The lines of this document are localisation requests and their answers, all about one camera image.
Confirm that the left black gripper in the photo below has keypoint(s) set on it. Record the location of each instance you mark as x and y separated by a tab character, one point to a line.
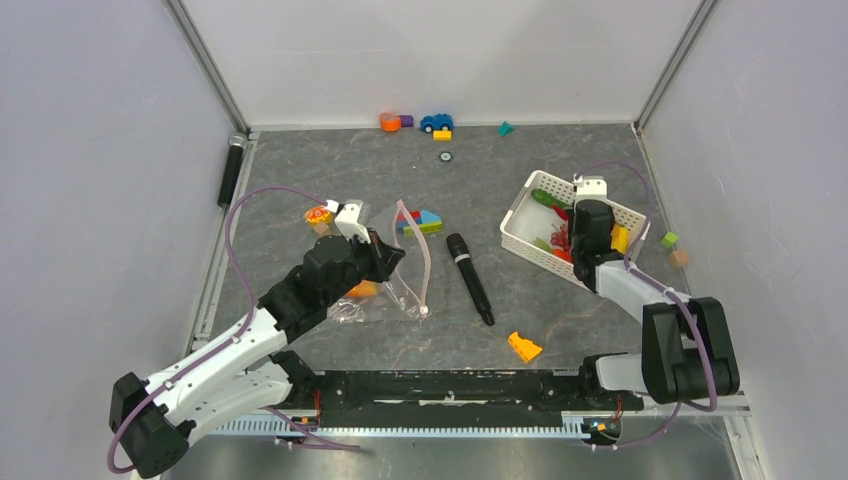
384	257

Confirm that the orange red mango toy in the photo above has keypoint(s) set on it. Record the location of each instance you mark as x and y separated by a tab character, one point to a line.
364	289

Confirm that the red grape bunch toy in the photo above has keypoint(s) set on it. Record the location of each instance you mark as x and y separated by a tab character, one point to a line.
560	238

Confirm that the clear polka dot zip bag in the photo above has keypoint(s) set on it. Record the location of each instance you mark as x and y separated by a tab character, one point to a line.
401	291

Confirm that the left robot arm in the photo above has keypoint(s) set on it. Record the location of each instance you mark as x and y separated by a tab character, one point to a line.
156	420

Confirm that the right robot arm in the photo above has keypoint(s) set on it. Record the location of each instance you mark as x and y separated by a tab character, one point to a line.
686	356

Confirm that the yellow corn toy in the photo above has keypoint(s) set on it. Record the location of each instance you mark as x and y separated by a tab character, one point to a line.
620	239

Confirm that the tan wooden cube left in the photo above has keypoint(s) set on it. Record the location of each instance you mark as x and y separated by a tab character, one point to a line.
322	230

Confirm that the tan wooden cube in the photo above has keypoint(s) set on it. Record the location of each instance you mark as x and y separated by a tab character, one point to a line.
322	230
678	258

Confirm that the multicolour brick stack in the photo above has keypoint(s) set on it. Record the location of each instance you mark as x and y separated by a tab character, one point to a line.
426	221

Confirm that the white perforated basket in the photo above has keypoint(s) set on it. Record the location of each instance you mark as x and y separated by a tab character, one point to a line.
527	228

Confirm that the citrus slice toy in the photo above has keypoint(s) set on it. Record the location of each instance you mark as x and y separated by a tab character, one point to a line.
319	215

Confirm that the green cube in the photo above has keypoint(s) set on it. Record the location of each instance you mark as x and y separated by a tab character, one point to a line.
670	240

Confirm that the black microphone on table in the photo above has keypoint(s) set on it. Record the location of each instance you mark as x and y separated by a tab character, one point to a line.
460	253

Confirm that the tan wooden cube right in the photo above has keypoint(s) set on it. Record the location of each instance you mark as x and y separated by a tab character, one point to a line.
678	258

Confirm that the teal block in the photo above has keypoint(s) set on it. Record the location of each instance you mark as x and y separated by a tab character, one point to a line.
505	128

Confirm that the yellow brick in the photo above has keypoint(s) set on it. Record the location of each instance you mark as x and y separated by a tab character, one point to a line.
442	135

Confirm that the orange cheese wedge toy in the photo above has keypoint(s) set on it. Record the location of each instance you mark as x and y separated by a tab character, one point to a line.
526	349

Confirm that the blue toy car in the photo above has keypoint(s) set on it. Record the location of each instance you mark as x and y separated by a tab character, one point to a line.
436	122

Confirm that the black microphone at wall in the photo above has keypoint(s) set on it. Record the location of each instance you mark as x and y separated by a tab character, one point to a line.
237	144

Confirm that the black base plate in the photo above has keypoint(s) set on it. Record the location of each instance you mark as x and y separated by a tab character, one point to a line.
385	399

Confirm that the white toothed cable rail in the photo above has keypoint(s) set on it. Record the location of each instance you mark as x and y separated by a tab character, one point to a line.
265	424

